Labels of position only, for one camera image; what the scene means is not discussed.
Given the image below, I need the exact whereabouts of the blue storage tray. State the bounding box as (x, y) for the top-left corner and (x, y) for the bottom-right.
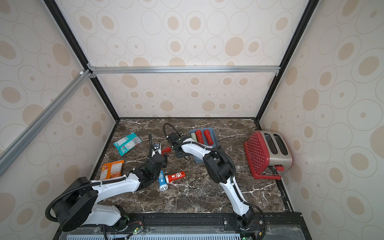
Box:
(189, 127), (219, 164)

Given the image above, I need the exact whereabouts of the red flashlight diagonal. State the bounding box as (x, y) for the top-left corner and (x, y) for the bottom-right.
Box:
(204, 130), (214, 146)

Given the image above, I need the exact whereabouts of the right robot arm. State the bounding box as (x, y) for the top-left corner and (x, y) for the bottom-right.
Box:
(163, 123), (266, 230)

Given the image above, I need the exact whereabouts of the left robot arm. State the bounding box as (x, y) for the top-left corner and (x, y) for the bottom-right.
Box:
(45, 143), (168, 232)

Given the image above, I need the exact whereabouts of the teal snack packet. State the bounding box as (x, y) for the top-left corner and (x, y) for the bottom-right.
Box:
(114, 132), (143, 156)

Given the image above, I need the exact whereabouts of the orange snack packet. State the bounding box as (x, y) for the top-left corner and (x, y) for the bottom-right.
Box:
(100, 161), (124, 180)

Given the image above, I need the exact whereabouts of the red and steel toaster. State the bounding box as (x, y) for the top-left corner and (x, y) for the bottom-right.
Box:
(244, 131), (293, 181)

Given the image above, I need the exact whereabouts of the horizontal aluminium rail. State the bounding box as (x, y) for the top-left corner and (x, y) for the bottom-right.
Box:
(90, 66), (281, 75)

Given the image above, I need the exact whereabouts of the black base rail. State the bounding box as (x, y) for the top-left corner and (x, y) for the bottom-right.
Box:
(54, 213), (311, 240)

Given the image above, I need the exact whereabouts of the left diagonal aluminium rail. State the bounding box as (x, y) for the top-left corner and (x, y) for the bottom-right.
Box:
(1, 70), (91, 175)

